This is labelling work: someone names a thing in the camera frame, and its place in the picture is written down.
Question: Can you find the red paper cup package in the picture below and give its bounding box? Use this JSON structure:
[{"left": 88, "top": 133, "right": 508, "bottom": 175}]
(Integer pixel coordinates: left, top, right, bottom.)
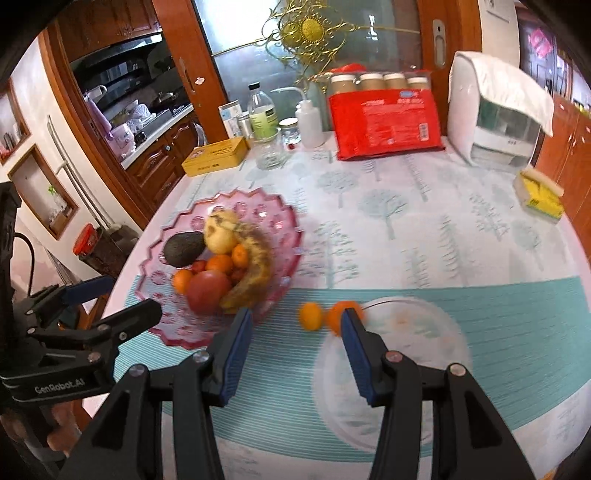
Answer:
[{"left": 328, "top": 65, "right": 445, "bottom": 161}]

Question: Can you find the person's left hand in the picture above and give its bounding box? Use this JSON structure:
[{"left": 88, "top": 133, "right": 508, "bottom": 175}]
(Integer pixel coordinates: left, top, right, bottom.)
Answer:
[{"left": 0, "top": 401, "right": 81, "bottom": 462}]

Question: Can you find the wooden framed glass door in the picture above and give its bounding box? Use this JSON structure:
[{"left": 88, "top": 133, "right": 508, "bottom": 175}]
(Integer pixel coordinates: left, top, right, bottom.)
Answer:
[{"left": 152, "top": 0, "right": 481, "bottom": 144}]

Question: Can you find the wooden kitchen base cabinet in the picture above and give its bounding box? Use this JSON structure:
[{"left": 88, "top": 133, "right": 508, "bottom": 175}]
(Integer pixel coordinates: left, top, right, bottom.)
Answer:
[{"left": 122, "top": 104, "right": 199, "bottom": 204}]

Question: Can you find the kitchen range hood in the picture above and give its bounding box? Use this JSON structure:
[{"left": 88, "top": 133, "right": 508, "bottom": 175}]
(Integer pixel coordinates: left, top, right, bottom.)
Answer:
[{"left": 69, "top": 34, "right": 164, "bottom": 63}]

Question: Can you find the small jar with white lid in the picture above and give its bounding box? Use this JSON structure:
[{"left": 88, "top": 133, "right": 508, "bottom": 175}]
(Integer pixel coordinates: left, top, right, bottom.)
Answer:
[{"left": 279, "top": 117, "right": 301, "bottom": 146}]

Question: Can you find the white towel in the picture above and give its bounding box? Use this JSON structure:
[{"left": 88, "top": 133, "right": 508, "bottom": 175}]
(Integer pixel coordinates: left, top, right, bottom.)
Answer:
[{"left": 455, "top": 51, "right": 555, "bottom": 137}]

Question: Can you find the white squeeze bottle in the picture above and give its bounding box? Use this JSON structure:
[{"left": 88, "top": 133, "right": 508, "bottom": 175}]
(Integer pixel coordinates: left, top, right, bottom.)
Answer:
[{"left": 270, "top": 87, "right": 326, "bottom": 148}]

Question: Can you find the white wall pipe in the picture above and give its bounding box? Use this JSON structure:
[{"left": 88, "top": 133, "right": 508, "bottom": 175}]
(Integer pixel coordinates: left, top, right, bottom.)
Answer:
[{"left": 48, "top": 115, "right": 109, "bottom": 232}]

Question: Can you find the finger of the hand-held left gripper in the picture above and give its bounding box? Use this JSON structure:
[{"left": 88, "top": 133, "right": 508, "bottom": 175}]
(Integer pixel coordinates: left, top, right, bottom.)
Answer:
[
  {"left": 33, "top": 298, "right": 163, "bottom": 365},
  {"left": 28, "top": 275, "right": 117, "bottom": 319}
]

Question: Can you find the tree print tablecloth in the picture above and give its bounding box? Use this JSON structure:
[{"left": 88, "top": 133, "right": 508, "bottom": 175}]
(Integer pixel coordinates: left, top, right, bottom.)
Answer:
[{"left": 83, "top": 131, "right": 591, "bottom": 480}]

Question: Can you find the pink kitchen appliance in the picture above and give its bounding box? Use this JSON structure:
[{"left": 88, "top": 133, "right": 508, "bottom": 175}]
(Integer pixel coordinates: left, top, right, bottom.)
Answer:
[{"left": 108, "top": 122, "right": 137, "bottom": 153}]

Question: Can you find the black cable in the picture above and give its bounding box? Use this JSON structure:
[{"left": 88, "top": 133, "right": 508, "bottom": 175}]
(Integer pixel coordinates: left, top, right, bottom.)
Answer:
[{"left": 13, "top": 233, "right": 38, "bottom": 296}]

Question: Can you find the round white plate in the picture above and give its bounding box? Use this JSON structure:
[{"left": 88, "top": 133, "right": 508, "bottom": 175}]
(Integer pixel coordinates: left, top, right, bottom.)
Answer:
[{"left": 314, "top": 296, "right": 472, "bottom": 450}]

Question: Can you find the dark avocado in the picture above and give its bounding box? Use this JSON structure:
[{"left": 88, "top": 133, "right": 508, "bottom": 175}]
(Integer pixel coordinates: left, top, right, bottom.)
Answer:
[{"left": 163, "top": 232, "right": 206, "bottom": 268}]

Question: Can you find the small orange tangerine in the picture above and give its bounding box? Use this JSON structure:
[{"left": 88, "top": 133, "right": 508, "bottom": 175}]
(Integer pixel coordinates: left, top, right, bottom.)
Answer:
[{"left": 298, "top": 302, "right": 321, "bottom": 330}]

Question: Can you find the yellow sponge box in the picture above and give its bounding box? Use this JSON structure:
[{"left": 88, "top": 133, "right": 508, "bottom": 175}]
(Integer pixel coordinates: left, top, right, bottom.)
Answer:
[{"left": 513, "top": 168, "right": 565, "bottom": 224}]

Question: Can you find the clear glass cup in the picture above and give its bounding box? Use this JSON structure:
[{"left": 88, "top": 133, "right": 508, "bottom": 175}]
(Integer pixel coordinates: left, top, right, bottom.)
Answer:
[{"left": 252, "top": 127, "right": 289, "bottom": 171}]

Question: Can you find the teal striped placemat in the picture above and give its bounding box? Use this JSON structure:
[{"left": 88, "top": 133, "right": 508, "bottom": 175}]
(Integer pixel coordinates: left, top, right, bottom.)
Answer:
[{"left": 108, "top": 276, "right": 591, "bottom": 462}]

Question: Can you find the blue and white carton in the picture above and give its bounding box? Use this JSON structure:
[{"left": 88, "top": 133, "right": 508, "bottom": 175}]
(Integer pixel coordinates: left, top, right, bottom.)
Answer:
[{"left": 218, "top": 99, "right": 243, "bottom": 139}]

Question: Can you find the red lidded jar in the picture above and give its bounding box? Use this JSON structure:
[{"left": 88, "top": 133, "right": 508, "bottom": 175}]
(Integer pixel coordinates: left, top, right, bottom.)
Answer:
[{"left": 73, "top": 223, "right": 103, "bottom": 257}]

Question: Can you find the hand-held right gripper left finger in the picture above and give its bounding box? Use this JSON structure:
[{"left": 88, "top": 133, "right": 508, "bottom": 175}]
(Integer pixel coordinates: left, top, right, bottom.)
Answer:
[{"left": 60, "top": 307, "right": 254, "bottom": 480}]

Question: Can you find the spotted ripe banana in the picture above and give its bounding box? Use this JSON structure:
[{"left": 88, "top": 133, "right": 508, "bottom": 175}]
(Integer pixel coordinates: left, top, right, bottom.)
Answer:
[{"left": 219, "top": 222, "right": 274, "bottom": 310}]

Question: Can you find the red paper door decoration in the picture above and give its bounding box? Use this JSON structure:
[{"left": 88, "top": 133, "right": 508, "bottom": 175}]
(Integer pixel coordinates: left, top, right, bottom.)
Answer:
[{"left": 529, "top": 28, "right": 555, "bottom": 58}]

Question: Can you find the yellow tin box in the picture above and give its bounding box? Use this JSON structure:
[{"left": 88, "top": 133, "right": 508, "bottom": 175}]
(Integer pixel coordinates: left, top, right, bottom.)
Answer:
[{"left": 181, "top": 137, "right": 247, "bottom": 177}]

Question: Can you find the glass bottle with green label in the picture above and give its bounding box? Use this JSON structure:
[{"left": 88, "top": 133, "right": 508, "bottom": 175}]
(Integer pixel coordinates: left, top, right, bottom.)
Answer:
[{"left": 247, "top": 82, "right": 280, "bottom": 139}]

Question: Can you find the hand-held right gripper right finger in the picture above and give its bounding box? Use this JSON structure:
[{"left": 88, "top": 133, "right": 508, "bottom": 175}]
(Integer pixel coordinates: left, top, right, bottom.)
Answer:
[{"left": 340, "top": 308, "right": 539, "bottom": 480}]

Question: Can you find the speckled yellow pear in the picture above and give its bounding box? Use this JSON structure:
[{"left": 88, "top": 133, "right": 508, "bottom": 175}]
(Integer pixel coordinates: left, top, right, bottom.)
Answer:
[{"left": 204, "top": 210, "right": 241, "bottom": 254}]

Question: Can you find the wooden sideboard cabinet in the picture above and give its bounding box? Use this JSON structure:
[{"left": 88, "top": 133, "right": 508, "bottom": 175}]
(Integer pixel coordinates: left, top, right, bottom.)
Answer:
[{"left": 531, "top": 92, "right": 591, "bottom": 259}]

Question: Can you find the gold metal ornament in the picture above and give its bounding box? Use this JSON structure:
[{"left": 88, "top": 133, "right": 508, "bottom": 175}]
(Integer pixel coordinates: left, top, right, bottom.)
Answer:
[{"left": 222, "top": 0, "right": 421, "bottom": 88}]

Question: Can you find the red apple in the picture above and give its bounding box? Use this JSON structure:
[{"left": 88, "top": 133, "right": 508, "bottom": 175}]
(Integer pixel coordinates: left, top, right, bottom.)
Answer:
[{"left": 186, "top": 270, "right": 232, "bottom": 315}]

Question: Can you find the pink plastic bowl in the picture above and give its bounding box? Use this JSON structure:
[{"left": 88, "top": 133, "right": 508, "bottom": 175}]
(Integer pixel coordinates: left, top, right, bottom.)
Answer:
[{"left": 139, "top": 187, "right": 305, "bottom": 349}]

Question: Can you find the white countertop appliance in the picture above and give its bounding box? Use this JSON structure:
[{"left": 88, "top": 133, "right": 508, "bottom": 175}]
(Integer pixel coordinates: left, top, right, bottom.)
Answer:
[{"left": 447, "top": 51, "right": 555, "bottom": 174}]

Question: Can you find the wooden framed wall niche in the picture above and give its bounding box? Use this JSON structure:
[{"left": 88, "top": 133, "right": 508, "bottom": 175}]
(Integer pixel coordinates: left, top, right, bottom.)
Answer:
[{"left": 8, "top": 144, "right": 80, "bottom": 240}]

